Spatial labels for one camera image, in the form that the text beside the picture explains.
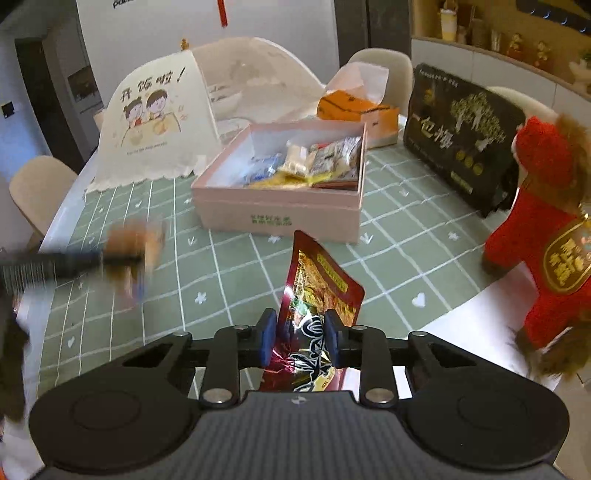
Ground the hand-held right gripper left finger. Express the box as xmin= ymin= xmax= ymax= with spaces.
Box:
xmin=122 ymin=308 xmax=279 ymax=407

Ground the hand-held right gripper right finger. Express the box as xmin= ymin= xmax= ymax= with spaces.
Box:
xmin=324 ymin=309 xmax=469 ymax=406

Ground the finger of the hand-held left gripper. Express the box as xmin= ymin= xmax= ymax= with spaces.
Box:
xmin=51 ymin=251 xmax=145 ymax=281
xmin=129 ymin=274 xmax=149 ymax=303

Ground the small cake packet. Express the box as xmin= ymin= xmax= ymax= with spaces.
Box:
xmin=105 ymin=220 xmax=167 ymax=296

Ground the red foil snack packet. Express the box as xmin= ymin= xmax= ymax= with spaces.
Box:
xmin=261 ymin=230 xmax=365 ymax=393

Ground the pink cardboard box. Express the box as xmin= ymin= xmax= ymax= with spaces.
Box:
xmin=191 ymin=121 xmax=368 ymax=244

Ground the yellow snack packet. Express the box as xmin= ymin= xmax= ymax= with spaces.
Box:
xmin=248 ymin=172 xmax=311 ymax=191

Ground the beige chair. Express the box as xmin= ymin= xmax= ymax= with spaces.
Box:
xmin=487 ymin=87 xmax=557 ymax=121
xmin=9 ymin=156 xmax=79 ymax=250
xmin=346 ymin=48 xmax=414 ymax=93

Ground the green checked tablecloth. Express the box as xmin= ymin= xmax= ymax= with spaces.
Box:
xmin=18 ymin=138 xmax=504 ymax=402

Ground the cartoon print mesh food cover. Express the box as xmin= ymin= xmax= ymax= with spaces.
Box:
xmin=85 ymin=37 xmax=326 ymax=192

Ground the blue white clear packet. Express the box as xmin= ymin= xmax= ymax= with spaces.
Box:
xmin=244 ymin=154 xmax=283 ymax=186

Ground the red plush toy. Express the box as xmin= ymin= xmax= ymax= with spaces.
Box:
xmin=482 ymin=113 xmax=591 ymax=384

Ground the orange tissue box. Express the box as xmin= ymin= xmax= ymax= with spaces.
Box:
xmin=316 ymin=90 xmax=400 ymax=139

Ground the black gold printed bag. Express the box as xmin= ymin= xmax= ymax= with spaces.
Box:
xmin=403 ymin=63 xmax=527 ymax=217

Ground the white tissue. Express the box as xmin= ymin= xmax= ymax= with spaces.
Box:
xmin=325 ymin=62 xmax=391 ymax=104

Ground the pale yellow cup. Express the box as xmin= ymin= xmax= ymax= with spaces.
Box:
xmin=438 ymin=9 xmax=458 ymax=40

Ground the wooden wall shelf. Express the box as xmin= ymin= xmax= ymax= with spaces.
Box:
xmin=411 ymin=0 xmax=591 ymax=97

